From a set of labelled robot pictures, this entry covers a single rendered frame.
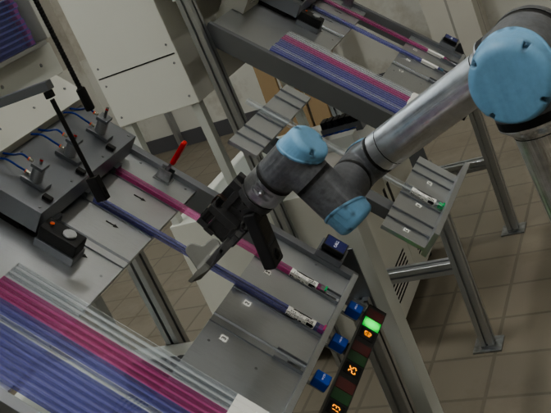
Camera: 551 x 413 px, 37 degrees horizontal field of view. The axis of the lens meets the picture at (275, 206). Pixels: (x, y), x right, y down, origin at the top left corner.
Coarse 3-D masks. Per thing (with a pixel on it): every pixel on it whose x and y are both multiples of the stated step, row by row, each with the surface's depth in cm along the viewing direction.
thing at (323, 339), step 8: (352, 280) 167; (344, 288) 168; (352, 288) 165; (344, 296) 162; (336, 312) 158; (336, 320) 156; (328, 328) 154; (328, 336) 152; (320, 344) 149; (312, 352) 150; (320, 352) 148; (312, 360) 146; (312, 368) 144; (304, 376) 142; (304, 384) 140; (296, 392) 138; (296, 400) 137; (288, 408) 135
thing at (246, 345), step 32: (256, 256) 164; (288, 256) 169; (288, 288) 161; (224, 320) 148; (256, 320) 151; (288, 320) 154; (320, 320) 158; (192, 352) 139; (224, 352) 142; (256, 352) 145; (288, 352) 147; (224, 384) 137; (256, 384) 139; (288, 384) 142
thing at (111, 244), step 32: (128, 160) 173; (128, 192) 165; (192, 192) 173; (0, 224) 145; (64, 224) 151; (96, 224) 154; (128, 224) 157; (160, 224) 161; (0, 256) 139; (32, 256) 142; (96, 256) 148; (128, 256) 151; (64, 288) 139; (96, 288) 142; (0, 384) 120
